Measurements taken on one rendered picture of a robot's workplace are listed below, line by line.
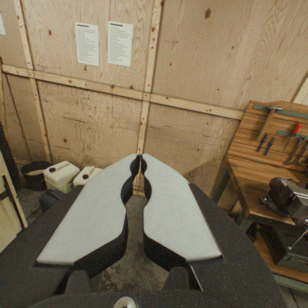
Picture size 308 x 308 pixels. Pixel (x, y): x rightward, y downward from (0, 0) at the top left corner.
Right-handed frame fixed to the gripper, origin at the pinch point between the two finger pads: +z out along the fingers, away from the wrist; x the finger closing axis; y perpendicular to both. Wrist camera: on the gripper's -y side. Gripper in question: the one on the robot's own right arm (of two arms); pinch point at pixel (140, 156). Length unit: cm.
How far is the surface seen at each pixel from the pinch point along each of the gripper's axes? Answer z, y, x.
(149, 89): 144, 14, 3
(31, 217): 102, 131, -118
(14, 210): 51, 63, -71
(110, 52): 155, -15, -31
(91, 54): 160, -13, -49
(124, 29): 152, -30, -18
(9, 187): 51, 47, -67
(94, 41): 159, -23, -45
